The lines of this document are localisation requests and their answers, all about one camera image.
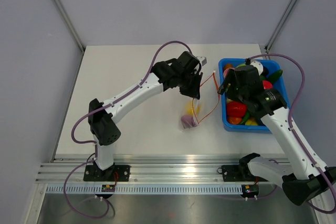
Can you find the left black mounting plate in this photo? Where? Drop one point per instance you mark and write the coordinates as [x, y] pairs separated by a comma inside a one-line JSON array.
[[120, 172]]

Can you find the red toy apple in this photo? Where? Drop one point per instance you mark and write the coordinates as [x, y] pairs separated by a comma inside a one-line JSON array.
[[267, 85]]

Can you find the orange toy fruit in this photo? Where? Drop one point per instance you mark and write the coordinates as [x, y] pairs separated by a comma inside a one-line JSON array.
[[234, 120]]

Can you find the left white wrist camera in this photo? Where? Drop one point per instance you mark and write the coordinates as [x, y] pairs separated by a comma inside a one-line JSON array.
[[203, 60]]

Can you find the red toy bell pepper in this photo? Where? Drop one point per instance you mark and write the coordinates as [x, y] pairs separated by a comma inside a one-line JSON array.
[[236, 109]]

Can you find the green toy cucumber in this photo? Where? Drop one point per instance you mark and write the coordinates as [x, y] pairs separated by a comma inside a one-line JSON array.
[[274, 77]]

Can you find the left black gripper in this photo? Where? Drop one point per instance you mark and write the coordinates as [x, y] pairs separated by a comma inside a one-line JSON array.
[[195, 92]]

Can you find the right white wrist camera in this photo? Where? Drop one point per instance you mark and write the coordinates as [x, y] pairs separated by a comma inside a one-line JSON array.
[[258, 65]]

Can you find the purple toy onion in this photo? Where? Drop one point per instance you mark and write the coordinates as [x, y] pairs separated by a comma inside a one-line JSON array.
[[188, 122]]

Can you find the aluminium rail base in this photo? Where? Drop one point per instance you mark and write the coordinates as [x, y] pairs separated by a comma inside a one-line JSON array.
[[150, 169]]

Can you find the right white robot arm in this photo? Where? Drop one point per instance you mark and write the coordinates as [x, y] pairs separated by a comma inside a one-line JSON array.
[[309, 175]]

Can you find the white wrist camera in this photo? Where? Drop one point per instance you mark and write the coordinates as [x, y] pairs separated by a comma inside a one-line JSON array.
[[258, 65], [203, 60]]

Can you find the clear zip top bag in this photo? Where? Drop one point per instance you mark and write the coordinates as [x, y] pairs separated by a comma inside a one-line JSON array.
[[209, 99]]

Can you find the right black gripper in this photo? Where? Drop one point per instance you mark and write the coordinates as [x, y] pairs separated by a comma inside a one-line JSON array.
[[231, 74]]

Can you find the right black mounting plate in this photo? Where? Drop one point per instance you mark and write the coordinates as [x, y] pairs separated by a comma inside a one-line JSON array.
[[231, 173]]

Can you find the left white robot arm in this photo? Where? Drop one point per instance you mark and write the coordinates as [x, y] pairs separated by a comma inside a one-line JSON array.
[[104, 116]]

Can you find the blue plastic bin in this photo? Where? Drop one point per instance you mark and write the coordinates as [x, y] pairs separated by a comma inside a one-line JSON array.
[[272, 66]]

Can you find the brown toy fruit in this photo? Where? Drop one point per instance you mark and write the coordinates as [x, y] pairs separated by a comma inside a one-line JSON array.
[[228, 66]]

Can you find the black mounting plate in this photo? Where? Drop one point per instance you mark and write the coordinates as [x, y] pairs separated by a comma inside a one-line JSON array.
[[231, 173], [120, 172]]

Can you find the yellow toy lemon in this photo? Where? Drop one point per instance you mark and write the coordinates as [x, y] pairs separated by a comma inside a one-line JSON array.
[[192, 107]]

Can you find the white slotted cable duct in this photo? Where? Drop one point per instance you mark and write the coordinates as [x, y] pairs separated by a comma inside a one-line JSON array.
[[147, 189]]

